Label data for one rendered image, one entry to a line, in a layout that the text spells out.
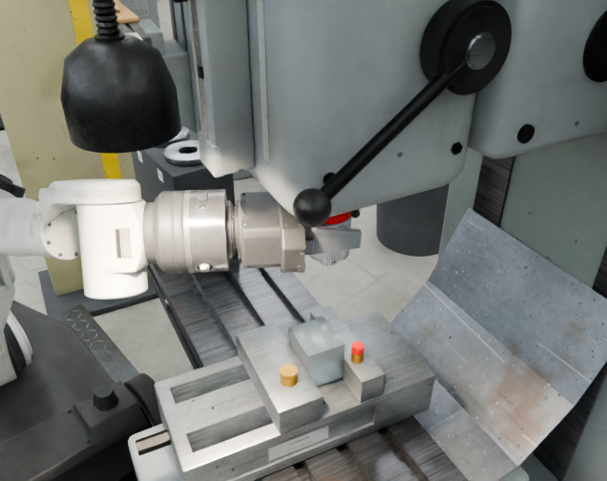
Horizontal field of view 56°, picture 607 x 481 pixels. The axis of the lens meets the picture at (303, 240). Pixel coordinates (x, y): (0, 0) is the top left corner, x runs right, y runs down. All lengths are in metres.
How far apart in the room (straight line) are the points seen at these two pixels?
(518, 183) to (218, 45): 0.57
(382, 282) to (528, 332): 1.72
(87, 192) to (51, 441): 0.81
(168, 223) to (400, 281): 2.10
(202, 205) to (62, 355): 1.01
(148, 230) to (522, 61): 0.38
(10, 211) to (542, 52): 0.59
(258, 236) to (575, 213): 0.47
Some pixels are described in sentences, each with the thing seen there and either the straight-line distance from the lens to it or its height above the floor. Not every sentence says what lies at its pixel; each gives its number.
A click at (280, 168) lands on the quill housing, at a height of 1.36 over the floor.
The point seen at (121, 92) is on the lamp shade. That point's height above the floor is 1.46.
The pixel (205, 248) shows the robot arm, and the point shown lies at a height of 1.25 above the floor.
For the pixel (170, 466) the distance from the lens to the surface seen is 0.91.
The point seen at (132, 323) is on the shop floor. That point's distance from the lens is 2.47.
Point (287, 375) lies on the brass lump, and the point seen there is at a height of 1.05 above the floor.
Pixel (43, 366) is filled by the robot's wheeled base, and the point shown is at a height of 0.57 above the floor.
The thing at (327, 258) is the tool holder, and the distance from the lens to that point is 0.62.
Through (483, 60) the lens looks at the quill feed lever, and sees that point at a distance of 0.47.
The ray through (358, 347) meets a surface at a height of 1.06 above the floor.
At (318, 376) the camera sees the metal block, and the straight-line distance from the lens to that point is 0.76.
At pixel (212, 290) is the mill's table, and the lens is 1.05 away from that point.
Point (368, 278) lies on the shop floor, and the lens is 2.62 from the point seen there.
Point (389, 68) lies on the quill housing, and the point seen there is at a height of 1.44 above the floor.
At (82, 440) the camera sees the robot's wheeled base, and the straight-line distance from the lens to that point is 1.32.
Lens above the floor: 1.57
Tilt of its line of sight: 33 degrees down
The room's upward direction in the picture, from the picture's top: straight up
